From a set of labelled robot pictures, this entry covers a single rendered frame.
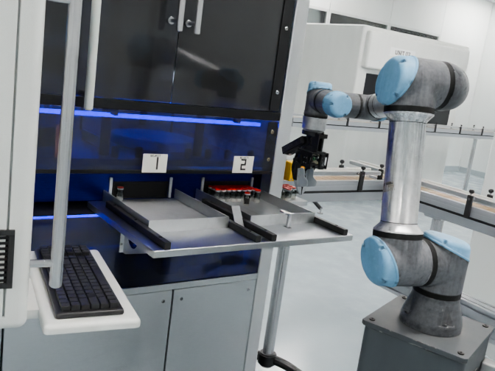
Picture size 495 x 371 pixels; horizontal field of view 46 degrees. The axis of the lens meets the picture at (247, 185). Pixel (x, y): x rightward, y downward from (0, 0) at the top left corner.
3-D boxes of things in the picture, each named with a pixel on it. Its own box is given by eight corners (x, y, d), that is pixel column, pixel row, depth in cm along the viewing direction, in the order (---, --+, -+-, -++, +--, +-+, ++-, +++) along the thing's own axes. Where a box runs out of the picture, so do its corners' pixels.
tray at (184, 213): (102, 200, 185) (103, 189, 185) (174, 198, 200) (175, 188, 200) (147, 232, 158) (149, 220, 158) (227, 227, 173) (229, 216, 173)
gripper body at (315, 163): (309, 171, 180) (314, 132, 178) (291, 165, 187) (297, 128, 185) (326, 171, 185) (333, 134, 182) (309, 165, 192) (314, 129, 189)
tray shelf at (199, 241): (86, 206, 183) (87, 200, 182) (264, 201, 223) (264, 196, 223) (152, 258, 145) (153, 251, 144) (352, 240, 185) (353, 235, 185)
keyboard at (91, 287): (34, 252, 153) (34, 244, 153) (88, 252, 159) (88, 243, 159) (56, 319, 118) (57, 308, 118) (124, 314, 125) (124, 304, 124)
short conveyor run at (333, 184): (264, 205, 225) (270, 165, 222) (242, 194, 238) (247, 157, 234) (384, 200, 265) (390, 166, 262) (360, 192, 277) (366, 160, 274)
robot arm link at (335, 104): (365, 94, 170) (348, 91, 180) (331, 90, 166) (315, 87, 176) (361, 121, 171) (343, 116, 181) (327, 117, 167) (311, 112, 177)
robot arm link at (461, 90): (494, 62, 137) (378, 93, 183) (456, 57, 133) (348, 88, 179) (492, 111, 137) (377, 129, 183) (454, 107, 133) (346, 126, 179)
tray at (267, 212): (194, 198, 205) (196, 188, 204) (254, 196, 220) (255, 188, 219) (249, 226, 178) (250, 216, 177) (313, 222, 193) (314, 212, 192)
